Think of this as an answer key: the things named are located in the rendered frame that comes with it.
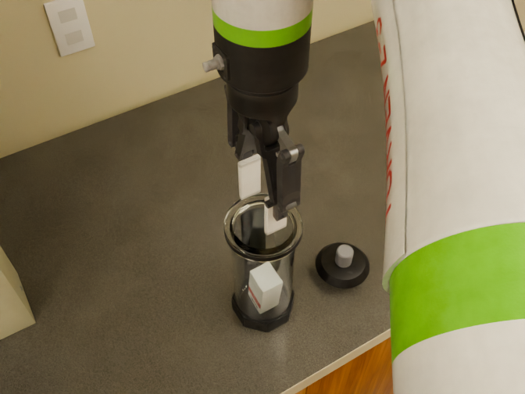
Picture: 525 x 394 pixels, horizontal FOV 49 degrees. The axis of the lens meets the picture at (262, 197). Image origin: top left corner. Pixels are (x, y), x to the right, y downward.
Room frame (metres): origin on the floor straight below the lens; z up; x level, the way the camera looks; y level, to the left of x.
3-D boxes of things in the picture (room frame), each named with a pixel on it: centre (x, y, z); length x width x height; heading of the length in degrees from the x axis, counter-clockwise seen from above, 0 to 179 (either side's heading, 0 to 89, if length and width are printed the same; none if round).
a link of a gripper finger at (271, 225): (0.43, -0.02, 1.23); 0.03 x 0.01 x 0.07; 120
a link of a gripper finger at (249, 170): (0.49, 0.02, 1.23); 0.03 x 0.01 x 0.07; 120
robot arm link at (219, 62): (0.46, 0.00, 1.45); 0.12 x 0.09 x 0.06; 120
